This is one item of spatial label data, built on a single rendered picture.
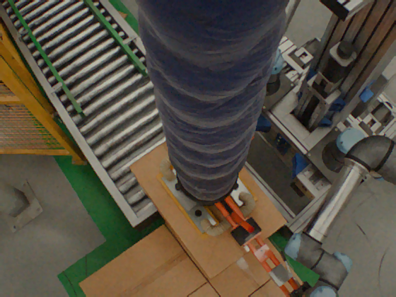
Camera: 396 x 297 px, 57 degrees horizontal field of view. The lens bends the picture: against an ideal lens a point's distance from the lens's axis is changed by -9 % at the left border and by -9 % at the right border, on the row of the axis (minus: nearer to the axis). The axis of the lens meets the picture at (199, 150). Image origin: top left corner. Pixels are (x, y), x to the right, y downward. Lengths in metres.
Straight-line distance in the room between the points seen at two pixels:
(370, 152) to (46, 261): 2.32
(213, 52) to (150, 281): 1.80
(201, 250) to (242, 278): 0.58
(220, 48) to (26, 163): 2.74
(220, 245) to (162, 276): 0.62
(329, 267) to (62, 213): 2.12
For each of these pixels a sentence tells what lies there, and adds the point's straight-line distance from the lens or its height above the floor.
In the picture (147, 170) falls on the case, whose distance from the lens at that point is 1.74.
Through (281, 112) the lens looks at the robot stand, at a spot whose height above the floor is 0.95.
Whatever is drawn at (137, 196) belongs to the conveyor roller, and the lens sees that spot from 2.26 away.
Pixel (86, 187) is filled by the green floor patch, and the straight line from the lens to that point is 2.93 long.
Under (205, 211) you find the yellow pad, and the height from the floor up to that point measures 1.10.
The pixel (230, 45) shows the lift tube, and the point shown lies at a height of 2.30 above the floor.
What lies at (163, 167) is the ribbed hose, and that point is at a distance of 1.66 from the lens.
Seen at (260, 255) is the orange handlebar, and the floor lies 1.22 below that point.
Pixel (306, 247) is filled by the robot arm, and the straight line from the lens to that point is 1.23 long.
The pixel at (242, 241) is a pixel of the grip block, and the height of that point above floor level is 1.22.
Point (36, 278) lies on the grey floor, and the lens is 2.98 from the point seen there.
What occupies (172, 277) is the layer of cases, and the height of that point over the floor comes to 0.54.
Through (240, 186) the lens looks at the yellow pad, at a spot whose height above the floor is 1.10.
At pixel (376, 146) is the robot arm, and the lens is 1.27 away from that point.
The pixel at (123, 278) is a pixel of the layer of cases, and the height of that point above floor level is 0.54.
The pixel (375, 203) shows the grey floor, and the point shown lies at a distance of 3.05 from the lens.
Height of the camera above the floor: 2.73
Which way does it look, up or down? 71 degrees down
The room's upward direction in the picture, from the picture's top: 2 degrees counter-clockwise
